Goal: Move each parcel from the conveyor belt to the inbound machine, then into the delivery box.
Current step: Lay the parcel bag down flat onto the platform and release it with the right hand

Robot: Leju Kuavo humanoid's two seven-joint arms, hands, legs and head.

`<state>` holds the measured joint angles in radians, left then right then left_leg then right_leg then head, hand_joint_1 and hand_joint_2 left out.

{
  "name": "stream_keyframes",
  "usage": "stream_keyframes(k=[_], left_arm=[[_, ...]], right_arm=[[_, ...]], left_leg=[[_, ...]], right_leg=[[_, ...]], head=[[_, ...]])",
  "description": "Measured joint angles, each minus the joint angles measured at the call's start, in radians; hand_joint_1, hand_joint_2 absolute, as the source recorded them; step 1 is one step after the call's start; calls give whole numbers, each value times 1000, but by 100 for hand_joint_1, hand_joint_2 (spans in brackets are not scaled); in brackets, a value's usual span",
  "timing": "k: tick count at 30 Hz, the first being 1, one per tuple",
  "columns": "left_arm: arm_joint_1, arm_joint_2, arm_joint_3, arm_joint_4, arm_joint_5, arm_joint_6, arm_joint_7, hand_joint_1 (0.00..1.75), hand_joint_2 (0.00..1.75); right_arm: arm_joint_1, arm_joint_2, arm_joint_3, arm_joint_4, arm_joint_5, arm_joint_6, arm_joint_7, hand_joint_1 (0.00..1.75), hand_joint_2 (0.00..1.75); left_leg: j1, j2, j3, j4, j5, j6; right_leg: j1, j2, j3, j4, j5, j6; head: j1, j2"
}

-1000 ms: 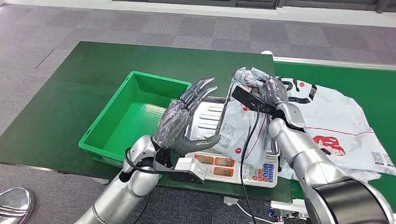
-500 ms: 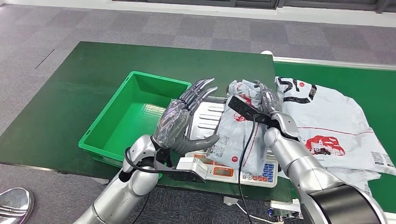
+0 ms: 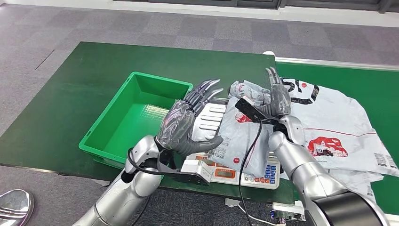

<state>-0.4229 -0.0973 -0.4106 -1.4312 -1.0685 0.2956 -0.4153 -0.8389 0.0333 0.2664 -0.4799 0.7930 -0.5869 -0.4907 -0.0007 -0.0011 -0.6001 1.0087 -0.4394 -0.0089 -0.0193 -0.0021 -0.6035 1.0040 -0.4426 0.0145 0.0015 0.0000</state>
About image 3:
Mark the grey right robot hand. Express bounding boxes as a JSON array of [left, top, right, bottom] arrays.
[[259, 66, 292, 119]]

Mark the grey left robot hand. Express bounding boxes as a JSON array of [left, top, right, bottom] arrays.
[[154, 79, 224, 157]]

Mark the small grey courier parcel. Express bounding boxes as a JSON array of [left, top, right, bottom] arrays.
[[208, 80, 281, 178]]

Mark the large grey courier parcel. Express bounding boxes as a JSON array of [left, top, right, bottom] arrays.
[[279, 77, 399, 178]]

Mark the green conveyor belt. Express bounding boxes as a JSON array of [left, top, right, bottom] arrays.
[[276, 62, 399, 216]]

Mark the crumpled grey courier parcel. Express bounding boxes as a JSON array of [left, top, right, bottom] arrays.
[[280, 168, 385, 203]]

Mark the white electronic scale steel tray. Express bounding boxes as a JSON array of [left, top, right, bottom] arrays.
[[184, 98, 281, 190]]

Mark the green plastic crate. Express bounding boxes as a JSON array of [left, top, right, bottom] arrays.
[[78, 72, 194, 170]]

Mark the shiny chrome object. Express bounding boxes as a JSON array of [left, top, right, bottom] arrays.
[[0, 189, 35, 226]]

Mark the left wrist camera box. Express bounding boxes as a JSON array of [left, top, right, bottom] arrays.
[[162, 158, 215, 187]]

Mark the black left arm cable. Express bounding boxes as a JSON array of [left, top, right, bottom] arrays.
[[126, 147, 183, 176]]

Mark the circuit board with wires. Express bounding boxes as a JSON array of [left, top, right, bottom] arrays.
[[269, 210, 308, 226]]

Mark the white power cable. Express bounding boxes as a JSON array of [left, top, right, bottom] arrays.
[[237, 204, 278, 226]]

